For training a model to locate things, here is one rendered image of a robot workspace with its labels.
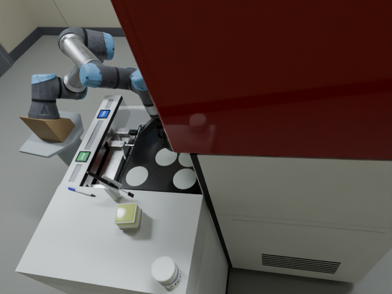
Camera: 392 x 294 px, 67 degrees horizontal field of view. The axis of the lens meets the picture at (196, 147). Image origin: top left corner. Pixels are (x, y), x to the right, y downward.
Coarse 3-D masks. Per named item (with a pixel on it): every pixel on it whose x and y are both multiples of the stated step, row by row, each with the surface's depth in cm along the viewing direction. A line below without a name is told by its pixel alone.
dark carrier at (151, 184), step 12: (144, 144) 138; (156, 144) 136; (132, 156) 135; (144, 156) 133; (132, 168) 131; (156, 168) 128; (168, 168) 127; (180, 168) 125; (192, 168) 124; (156, 180) 124; (168, 180) 123; (180, 192) 119; (192, 192) 117
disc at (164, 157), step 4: (164, 148) 134; (160, 152) 133; (164, 152) 132; (168, 152) 132; (172, 152) 132; (156, 156) 132; (160, 156) 132; (164, 156) 131; (168, 156) 131; (172, 156) 130; (176, 156) 130; (156, 160) 131; (160, 160) 130; (164, 160) 130; (168, 160) 129; (172, 160) 129; (160, 164) 129; (164, 164) 128; (168, 164) 128
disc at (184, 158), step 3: (180, 153) 130; (183, 153) 130; (186, 153) 130; (180, 156) 129; (183, 156) 129; (186, 156) 129; (189, 156) 128; (180, 159) 128; (183, 159) 128; (186, 159) 128; (189, 159) 127; (180, 162) 127; (183, 162) 127; (186, 162) 127; (189, 162) 127; (183, 165) 126; (186, 165) 126; (189, 165) 126
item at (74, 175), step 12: (108, 96) 155; (120, 96) 154; (108, 108) 149; (96, 120) 146; (108, 120) 144; (96, 132) 141; (84, 144) 137; (96, 144) 135; (72, 168) 129; (84, 168) 128; (72, 180) 125
